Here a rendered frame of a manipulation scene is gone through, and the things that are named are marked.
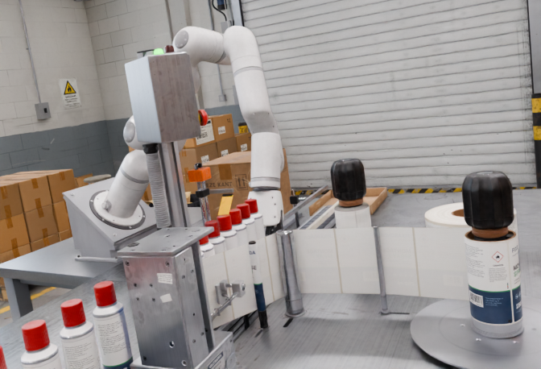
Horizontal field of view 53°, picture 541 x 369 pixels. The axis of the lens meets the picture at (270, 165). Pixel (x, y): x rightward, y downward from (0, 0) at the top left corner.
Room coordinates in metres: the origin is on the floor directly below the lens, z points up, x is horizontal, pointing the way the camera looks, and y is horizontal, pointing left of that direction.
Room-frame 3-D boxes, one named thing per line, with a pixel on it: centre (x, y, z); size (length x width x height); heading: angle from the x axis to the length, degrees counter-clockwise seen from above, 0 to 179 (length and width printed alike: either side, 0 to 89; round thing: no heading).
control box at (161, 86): (1.26, 0.23, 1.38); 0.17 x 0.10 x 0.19; 30
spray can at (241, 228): (1.31, 0.11, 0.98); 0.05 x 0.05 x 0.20
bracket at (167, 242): (0.90, 0.19, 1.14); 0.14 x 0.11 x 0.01; 155
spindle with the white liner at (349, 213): (1.28, -0.18, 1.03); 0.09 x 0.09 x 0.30
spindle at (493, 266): (0.92, -0.37, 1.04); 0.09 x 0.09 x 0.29
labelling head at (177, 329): (0.90, 0.20, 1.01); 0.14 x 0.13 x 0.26; 155
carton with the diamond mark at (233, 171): (2.08, 0.10, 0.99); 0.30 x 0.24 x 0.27; 154
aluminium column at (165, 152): (1.34, 0.25, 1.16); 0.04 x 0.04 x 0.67; 65
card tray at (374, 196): (2.23, -0.31, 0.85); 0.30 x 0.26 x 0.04; 155
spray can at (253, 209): (1.41, 0.07, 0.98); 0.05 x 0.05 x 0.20
